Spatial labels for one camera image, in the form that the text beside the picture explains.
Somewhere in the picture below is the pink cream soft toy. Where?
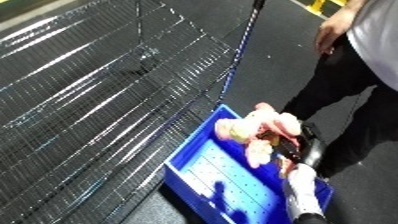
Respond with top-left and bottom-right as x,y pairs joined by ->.
213,102 -> 304,169

